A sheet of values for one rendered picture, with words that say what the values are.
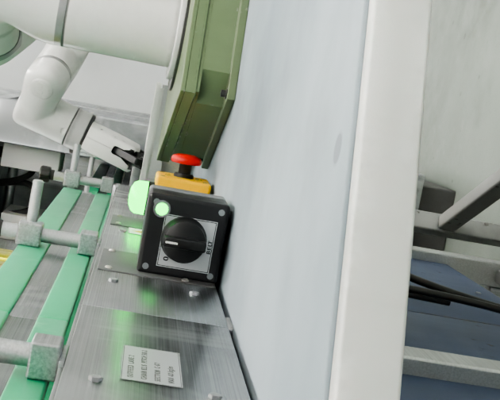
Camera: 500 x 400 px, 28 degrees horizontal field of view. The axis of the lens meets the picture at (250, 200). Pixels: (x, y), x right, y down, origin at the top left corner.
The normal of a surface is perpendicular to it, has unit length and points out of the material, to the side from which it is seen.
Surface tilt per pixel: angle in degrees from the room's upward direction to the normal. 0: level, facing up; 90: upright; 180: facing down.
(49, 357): 90
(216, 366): 90
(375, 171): 90
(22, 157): 90
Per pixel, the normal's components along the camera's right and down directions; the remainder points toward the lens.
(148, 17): 0.17, -0.11
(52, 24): 0.04, 0.53
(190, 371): 0.18, -0.98
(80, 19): 0.09, 0.33
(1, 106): 0.10, 0.12
